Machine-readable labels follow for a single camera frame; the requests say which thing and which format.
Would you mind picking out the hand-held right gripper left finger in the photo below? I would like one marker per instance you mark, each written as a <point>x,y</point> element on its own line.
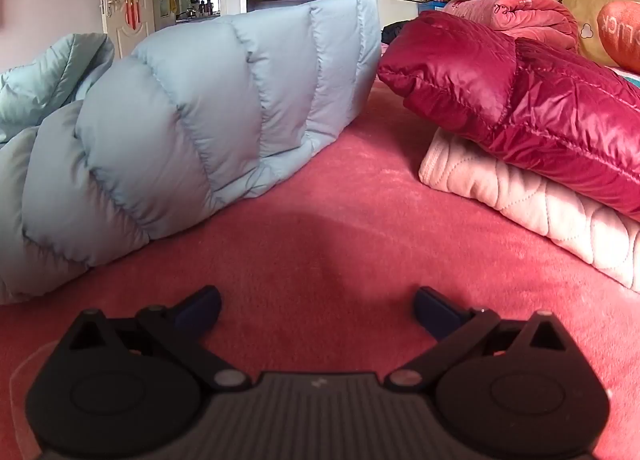
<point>200,307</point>

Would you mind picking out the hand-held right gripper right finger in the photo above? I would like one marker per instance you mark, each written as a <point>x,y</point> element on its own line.
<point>435,310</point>

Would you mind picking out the light blue down jacket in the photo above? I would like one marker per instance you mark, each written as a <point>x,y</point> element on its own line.
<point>200,90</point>

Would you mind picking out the dark red down jacket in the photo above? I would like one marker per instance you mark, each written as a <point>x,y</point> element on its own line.
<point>550,115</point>

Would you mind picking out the white quilted garment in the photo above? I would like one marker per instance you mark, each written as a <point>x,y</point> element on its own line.
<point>525,200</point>

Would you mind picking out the black jacket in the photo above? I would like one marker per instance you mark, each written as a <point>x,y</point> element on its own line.
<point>395,31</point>

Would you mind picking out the bottles on kitchen counter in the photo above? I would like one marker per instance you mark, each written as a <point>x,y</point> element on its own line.
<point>202,8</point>

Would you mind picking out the blue box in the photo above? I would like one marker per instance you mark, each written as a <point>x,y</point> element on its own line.
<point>431,6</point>

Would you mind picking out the folded pink quilt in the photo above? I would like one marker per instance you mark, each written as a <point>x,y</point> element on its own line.
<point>530,15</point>

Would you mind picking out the orange cushion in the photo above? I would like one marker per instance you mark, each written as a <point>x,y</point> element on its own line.
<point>622,35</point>

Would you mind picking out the yellow star print headboard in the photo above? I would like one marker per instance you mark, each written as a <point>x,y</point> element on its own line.
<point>585,10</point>

